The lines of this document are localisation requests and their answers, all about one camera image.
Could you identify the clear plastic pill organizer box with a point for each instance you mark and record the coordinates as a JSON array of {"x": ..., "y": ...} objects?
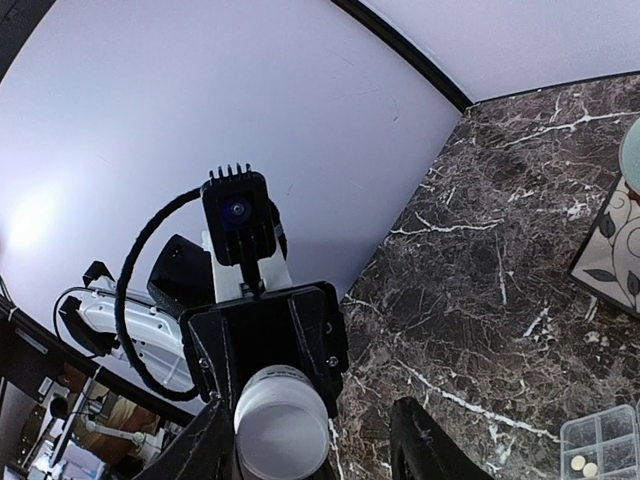
[{"x": 609, "y": 438}]

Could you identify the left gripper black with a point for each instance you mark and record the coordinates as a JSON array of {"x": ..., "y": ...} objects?
[{"x": 225, "y": 344}]

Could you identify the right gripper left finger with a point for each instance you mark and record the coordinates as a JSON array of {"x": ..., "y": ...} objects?
[{"x": 203, "y": 450}]

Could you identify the square floral ceramic plate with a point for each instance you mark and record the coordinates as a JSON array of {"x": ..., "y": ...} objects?
[{"x": 607, "y": 262}]

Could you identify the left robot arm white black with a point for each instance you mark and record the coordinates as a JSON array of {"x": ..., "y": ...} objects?
[{"x": 105, "y": 318}]

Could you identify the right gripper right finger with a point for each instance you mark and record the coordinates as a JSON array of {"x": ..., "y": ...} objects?
[{"x": 421, "y": 449}]

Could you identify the small white pill bottle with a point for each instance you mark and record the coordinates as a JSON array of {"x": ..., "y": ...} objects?
[{"x": 281, "y": 425}]

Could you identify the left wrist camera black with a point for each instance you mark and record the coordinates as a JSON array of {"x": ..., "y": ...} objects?
[{"x": 238, "y": 215}]

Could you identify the left black frame post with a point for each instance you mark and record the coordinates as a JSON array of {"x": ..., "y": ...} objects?
[{"x": 406, "y": 50}]

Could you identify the green ceramic bowl on plate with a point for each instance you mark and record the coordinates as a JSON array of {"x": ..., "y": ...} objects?
[{"x": 629, "y": 157}]

